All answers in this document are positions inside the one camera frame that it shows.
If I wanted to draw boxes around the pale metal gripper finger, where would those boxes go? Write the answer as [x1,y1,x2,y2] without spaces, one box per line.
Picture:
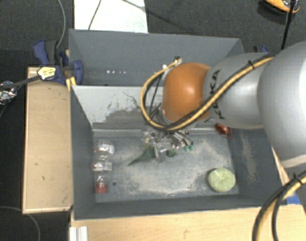
[154,144,168,163]
[142,131,156,146]

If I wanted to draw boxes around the dark green pointed toy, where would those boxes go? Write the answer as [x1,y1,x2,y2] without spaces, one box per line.
[127,144,178,167]

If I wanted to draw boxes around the grey metal bin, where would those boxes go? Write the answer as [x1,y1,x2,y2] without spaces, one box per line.
[67,28,289,220]

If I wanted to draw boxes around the clear plastic bottle red cap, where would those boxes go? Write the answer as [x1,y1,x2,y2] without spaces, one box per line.
[90,139,116,194]

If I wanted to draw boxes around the red-brown small cup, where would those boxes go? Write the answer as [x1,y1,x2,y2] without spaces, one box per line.
[215,123,232,138]

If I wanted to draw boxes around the pale green round sponge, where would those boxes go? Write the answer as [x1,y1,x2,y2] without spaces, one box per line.
[208,167,237,193]

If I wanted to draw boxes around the pale wood flat board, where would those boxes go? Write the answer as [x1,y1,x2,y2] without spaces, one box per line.
[22,66,74,214]

